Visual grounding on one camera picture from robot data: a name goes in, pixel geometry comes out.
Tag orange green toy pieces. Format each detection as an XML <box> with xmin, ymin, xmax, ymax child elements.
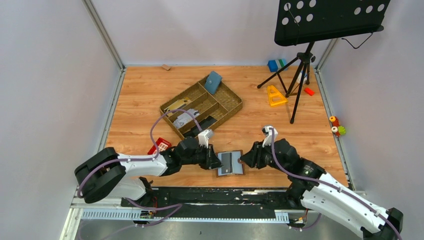
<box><xmin>329</xmin><ymin>115</ymin><xmax>347</xmax><ymax>137</ymax></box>

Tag black card in basket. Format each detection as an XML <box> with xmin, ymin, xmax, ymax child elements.
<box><xmin>183</xmin><ymin>115</ymin><xmax>217</xmax><ymax>138</ymax></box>

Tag yellow triangular toy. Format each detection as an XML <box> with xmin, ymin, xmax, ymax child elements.
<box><xmin>266</xmin><ymin>85</ymin><xmax>288</xmax><ymax>107</ymax></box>

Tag red plastic block tray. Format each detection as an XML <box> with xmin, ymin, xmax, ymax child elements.
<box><xmin>147</xmin><ymin>137</ymin><xmax>172</xmax><ymax>155</ymax></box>

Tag woven divided basket tray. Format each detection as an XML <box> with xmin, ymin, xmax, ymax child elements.
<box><xmin>159</xmin><ymin>76</ymin><xmax>243</xmax><ymax>139</ymax></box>

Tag blue leather card holder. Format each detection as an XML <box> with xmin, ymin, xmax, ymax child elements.
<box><xmin>204</xmin><ymin>71</ymin><xmax>223</xmax><ymax>95</ymax></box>

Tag gold credit card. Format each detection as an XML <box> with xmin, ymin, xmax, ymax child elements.
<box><xmin>164</xmin><ymin>97</ymin><xmax>192</xmax><ymax>113</ymax></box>

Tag small red block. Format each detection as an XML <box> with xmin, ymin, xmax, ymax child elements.
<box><xmin>304</xmin><ymin>87</ymin><xmax>315</xmax><ymax>96</ymax></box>

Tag silver grey card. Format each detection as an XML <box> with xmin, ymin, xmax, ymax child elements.
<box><xmin>172</xmin><ymin>108</ymin><xmax>200</xmax><ymax>129</ymax></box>

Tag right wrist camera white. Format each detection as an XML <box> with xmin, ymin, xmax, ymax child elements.
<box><xmin>262</xmin><ymin>125</ymin><xmax>278</xmax><ymax>148</ymax></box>

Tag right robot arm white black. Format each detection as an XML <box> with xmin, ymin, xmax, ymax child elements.
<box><xmin>240</xmin><ymin>139</ymin><xmax>404</xmax><ymax>240</ymax></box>

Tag white cable duct rail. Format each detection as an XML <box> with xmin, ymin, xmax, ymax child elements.
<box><xmin>80</xmin><ymin>208</ymin><xmax>290</xmax><ymax>224</ymax></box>

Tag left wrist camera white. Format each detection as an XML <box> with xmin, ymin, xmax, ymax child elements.
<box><xmin>197</xmin><ymin>129</ymin><xmax>214</xmax><ymax>148</ymax></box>

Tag blue green white blocks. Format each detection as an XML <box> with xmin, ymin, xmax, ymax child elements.
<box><xmin>267</xmin><ymin>58</ymin><xmax>287</xmax><ymax>73</ymax></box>

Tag black music stand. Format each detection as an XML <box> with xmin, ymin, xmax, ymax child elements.
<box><xmin>271</xmin><ymin>0</ymin><xmax>390</xmax><ymax>124</ymax></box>

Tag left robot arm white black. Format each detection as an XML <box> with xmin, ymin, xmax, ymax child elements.
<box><xmin>74</xmin><ymin>137</ymin><xmax>222</xmax><ymax>204</ymax></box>

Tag small cardboard piece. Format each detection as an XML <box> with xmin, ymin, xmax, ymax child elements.
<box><xmin>161</xmin><ymin>64</ymin><xmax>171</xmax><ymax>71</ymax></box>

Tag brown leather card holder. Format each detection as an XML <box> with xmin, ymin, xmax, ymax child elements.
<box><xmin>216</xmin><ymin>150</ymin><xmax>245</xmax><ymax>178</ymax></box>

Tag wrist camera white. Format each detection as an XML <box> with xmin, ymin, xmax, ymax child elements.
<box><xmin>197</xmin><ymin>129</ymin><xmax>214</xmax><ymax>148</ymax></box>
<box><xmin>262</xmin><ymin>125</ymin><xmax>278</xmax><ymax>148</ymax></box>

